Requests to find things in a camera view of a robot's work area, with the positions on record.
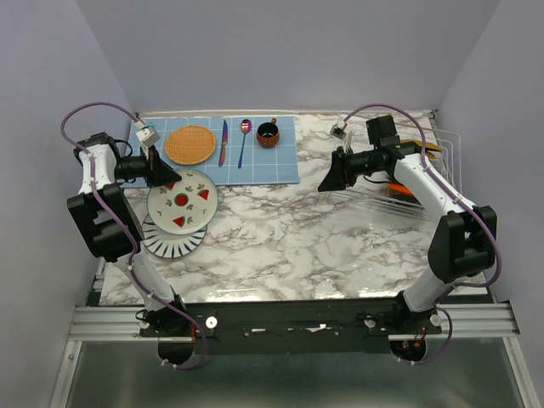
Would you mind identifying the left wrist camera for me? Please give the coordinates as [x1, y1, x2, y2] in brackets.
[136, 126, 161, 158]

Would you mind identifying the woven orange trivet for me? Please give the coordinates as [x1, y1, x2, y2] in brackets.
[164, 125, 216, 166]

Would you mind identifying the brown ceramic mug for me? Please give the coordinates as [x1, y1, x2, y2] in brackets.
[256, 117, 280, 149]

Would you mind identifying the blue striped white plate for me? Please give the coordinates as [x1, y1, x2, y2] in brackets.
[142, 215, 207, 259]

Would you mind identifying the aluminium frame rail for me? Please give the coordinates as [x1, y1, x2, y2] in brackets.
[68, 303, 520, 342]

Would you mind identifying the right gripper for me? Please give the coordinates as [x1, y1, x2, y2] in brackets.
[317, 146, 381, 193]

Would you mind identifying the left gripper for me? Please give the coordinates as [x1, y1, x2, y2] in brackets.
[112, 144, 182, 188]

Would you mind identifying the white wire dish rack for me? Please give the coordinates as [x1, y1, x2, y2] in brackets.
[326, 127, 462, 219]

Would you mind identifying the yellow plate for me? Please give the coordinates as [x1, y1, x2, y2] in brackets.
[402, 139, 442, 159]

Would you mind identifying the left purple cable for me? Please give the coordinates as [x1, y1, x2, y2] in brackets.
[60, 101, 209, 371]

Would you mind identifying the iridescent spoon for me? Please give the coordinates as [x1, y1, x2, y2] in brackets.
[237, 118, 252, 169]

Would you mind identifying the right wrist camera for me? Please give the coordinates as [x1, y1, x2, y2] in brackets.
[330, 122, 353, 153]

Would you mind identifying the orange plate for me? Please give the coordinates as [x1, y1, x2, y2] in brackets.
[387, 182, 413, 196]

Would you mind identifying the watermelon pattern plate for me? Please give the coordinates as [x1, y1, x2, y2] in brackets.
[147, 169, 218, 235]

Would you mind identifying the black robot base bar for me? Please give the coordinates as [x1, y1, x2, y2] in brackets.
[139, 292, 443, 356]

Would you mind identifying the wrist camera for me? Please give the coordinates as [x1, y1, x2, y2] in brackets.
[330, 122, 353, 153]
[136, 126, 161, 158]

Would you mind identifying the iridescent knife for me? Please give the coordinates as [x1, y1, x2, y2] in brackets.
[218, 120, 229, 167]

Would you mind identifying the blue grid placemat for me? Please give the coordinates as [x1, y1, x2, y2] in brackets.
[143, 116, 299, 186]

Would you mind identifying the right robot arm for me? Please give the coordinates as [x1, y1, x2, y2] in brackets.
[318, 115, 502, 333]

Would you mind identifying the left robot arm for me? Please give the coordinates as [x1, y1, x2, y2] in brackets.
[67, 133, 191, 336]

